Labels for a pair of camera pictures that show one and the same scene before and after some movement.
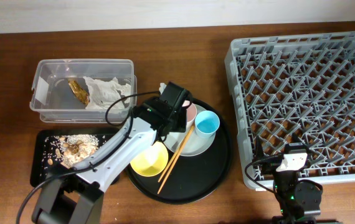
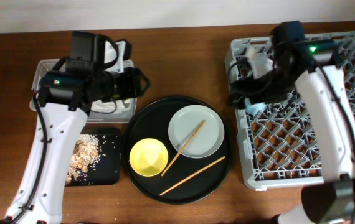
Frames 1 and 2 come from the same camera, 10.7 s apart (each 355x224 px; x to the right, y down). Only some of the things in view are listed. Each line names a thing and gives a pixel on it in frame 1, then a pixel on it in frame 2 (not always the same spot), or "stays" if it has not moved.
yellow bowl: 151,162 stays
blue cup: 207,123 -> 254,108
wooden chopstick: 176,152 -> 186,144
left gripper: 181,126 -> 134,77
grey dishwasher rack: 321,85 stays
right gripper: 305,160 -> 238,86
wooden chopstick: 175,160 -> 192,175
